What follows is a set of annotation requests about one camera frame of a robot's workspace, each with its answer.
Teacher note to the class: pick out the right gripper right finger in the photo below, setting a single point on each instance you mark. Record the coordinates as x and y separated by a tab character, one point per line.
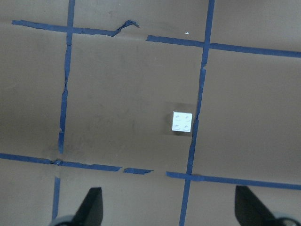
249	210

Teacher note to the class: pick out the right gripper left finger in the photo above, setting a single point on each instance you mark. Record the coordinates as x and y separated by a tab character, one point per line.
90	212

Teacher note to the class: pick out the white block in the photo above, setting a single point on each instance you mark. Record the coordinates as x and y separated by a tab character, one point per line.
181	122

